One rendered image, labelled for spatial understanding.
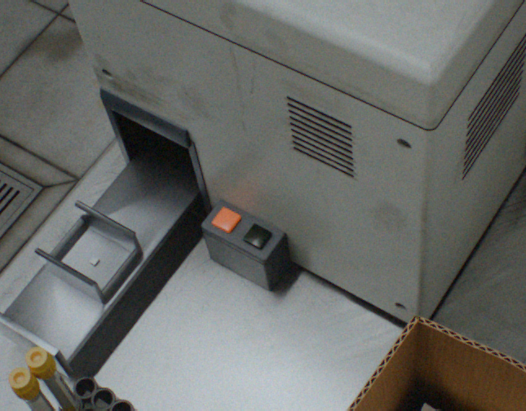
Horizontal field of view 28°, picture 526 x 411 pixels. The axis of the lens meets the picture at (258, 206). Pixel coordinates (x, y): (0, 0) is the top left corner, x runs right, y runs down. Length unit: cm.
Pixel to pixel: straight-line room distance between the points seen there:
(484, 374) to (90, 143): 146
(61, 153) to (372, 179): 143
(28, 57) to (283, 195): 151
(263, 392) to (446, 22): 33
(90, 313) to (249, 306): 12
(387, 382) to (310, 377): 14
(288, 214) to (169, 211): 11
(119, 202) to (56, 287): 8
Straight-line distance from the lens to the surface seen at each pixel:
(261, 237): 78
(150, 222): 82
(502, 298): 82
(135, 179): 84
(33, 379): 71
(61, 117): 209
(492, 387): 67
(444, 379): 70
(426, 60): 55
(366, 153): 63
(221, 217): 79
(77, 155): 203
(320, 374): 79
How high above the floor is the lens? 160
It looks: 58 degrees down
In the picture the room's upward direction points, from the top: 11 degrees counter-clockwise
